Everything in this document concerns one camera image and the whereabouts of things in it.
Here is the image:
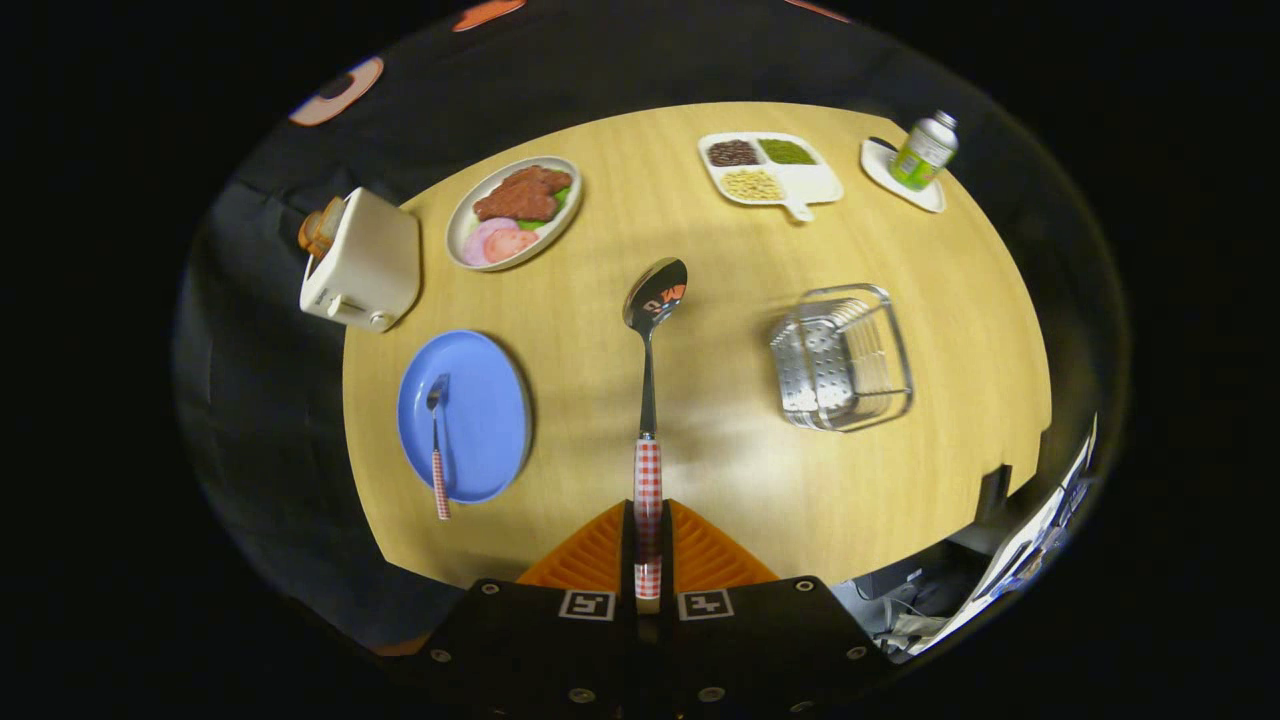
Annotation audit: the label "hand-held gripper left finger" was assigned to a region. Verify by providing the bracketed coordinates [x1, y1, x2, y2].
[375, 500, 641, 717]

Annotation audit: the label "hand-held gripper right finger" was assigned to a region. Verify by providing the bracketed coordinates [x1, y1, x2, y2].
[655, 500, 901, 717]

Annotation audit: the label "spoon with red checked handle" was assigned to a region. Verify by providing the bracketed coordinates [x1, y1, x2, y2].
[622, 257, 689, 613]

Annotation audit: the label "fork with red checked handle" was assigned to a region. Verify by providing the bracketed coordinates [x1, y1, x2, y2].
[425, 373, 453, 522]

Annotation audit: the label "blue round plate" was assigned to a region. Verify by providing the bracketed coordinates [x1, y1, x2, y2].
[396, 329, 532, 505]

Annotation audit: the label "salmon coloured ham slice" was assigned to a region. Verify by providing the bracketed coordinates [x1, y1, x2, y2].
[483, 228, 541, 265]

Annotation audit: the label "pink ham slice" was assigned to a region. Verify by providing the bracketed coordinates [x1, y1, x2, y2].
[462, 217, 521, 268]

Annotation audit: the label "white oval food plate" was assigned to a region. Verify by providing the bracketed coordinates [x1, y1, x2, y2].
[445, 156, 584, 272]

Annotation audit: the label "green lettuce leaf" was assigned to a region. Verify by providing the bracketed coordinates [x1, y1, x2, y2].
[515, 185, 573, 231]

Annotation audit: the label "brown meat slices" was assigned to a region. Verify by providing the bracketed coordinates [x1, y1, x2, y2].
[472, 165, 574, 223]

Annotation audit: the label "white toaster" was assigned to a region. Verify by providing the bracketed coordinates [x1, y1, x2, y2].
[299, 187, 422, 334]

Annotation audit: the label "white divided bean tray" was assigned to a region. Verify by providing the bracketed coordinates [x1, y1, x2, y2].
[697, 131, 845, 223]

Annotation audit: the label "small white saucer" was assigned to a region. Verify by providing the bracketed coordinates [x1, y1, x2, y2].
[860, 137, 947, 214]

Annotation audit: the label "toasted bread slice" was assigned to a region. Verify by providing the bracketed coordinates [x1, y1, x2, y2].
[297, 196, 346, 259]

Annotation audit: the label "green labelled metal bottle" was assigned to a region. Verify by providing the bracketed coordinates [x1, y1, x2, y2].
[888, 110, 960, 192]

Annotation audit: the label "metal wire basket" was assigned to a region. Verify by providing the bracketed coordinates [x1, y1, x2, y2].
[768, 284, 915, 433]

